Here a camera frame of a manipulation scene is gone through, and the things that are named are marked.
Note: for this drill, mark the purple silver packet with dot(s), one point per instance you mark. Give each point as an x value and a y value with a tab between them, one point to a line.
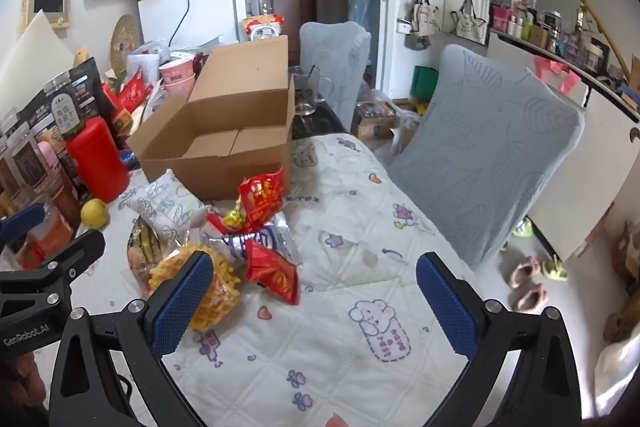
260	239

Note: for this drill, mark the beige wall intercom panel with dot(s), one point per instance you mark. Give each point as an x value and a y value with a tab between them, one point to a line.
47	2

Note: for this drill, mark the floor box of clutter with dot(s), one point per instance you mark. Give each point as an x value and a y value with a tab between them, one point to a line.
372	119

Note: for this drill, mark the white quilted printed tablecloth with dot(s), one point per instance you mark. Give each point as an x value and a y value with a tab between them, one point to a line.
345	287

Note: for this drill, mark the large grey covered chair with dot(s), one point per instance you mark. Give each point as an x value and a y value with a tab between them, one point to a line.
480	147

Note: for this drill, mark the dark labelled jar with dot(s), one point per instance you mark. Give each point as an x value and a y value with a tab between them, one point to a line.
65	107

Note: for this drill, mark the brown cardboard box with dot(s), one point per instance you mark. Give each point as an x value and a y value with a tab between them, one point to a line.
220	107

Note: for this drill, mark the green bin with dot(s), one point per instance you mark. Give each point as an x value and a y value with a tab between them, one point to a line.
425	82

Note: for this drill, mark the red packet yellow lettering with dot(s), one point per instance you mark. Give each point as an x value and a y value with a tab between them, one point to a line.
260	199

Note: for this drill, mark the yellow green candy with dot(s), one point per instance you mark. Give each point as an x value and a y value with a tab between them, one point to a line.
234	219

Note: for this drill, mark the long red white packet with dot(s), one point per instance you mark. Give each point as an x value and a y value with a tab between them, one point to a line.
216	223

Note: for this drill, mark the yellow lemon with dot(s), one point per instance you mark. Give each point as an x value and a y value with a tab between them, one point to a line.
95	213

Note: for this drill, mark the round woven mat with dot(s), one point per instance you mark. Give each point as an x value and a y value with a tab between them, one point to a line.
125	42

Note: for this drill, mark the small grey covered chair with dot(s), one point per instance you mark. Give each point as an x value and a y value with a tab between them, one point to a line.
335	62

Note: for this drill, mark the yellow waffle packet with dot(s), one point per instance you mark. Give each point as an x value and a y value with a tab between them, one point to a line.
220	287

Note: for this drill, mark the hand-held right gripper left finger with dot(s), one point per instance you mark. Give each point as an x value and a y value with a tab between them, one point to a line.
180	302

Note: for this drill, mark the blue white tube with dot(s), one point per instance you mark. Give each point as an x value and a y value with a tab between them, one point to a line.
129	159

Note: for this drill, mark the red plastic container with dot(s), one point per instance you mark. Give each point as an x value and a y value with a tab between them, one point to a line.
97	157

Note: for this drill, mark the red white snack bag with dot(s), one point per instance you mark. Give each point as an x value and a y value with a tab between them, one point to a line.
260	21

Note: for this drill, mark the pink paper cup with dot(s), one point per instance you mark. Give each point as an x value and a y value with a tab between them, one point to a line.
177	68
181	88

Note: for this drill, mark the pink cloth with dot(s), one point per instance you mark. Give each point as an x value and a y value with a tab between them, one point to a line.
555	74

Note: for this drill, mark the white cabinet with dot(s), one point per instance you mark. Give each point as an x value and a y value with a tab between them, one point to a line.
595	157

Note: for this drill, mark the white bread-print packet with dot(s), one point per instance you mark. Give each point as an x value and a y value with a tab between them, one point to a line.
165	202

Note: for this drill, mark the row of cosmetic bottles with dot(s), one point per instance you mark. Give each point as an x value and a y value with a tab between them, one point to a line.
550	32

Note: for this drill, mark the glass mug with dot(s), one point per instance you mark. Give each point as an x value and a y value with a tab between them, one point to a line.
307	92

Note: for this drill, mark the black snack bag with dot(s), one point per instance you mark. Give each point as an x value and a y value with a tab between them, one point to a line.
92	82

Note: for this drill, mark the brown striped snack packet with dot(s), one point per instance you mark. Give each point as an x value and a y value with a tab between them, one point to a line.
145	242

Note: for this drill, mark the small red gold packet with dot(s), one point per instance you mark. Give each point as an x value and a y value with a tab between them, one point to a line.
272	274

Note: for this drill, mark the person's left hand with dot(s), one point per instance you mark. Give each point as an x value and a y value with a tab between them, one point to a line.
30	372

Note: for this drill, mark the white refrigerator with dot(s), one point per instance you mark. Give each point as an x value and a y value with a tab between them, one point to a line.
210	12

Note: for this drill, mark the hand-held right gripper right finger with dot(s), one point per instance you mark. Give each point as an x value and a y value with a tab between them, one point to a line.
447	307

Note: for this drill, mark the small white wall box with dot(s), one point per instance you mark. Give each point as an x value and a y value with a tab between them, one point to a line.
402	27

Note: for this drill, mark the green slipper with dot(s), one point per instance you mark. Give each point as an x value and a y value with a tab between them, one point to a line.
555	269
522	229

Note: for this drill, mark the pink bottle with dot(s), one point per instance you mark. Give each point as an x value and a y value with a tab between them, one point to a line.
57	172

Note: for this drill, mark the white foam board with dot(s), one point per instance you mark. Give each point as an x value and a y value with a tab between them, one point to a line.
35	52

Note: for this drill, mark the white printed paper bag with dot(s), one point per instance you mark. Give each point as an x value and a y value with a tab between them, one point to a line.
145	62

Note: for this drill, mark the small brown carton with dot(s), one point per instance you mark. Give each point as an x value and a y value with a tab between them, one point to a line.
635	79

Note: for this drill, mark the red bag white lettering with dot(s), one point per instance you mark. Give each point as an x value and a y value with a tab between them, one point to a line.
132	91

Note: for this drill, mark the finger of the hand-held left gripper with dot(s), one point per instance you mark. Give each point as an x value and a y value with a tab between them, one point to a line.
80	252
20	221

